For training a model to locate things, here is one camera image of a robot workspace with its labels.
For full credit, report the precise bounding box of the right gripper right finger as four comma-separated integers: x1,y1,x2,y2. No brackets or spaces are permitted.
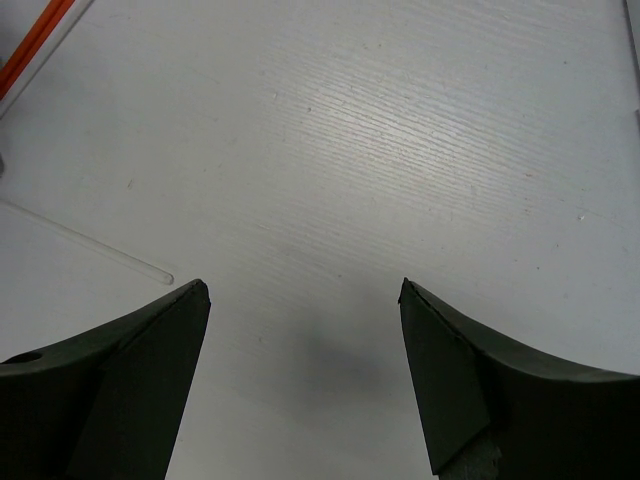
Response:
398,280,639,479

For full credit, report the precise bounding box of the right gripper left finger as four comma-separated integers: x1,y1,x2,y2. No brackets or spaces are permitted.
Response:
1,280,211,479

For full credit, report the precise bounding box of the orange chopstick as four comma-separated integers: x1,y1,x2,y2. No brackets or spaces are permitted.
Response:
1,0,74,97

